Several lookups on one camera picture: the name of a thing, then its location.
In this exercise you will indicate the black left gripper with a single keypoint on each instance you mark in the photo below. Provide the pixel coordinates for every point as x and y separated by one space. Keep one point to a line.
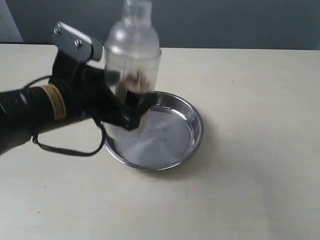
81 93

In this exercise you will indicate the clear plastic shaker bottle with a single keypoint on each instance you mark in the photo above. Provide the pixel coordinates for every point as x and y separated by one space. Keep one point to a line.
133 49

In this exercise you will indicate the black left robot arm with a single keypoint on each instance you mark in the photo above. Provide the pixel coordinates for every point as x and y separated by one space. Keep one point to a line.
25 113

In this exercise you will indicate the round stainless steel tray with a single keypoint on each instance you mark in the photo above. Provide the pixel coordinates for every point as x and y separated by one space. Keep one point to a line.
173 133

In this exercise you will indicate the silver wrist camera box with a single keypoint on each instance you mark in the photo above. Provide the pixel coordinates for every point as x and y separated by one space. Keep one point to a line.
76 44

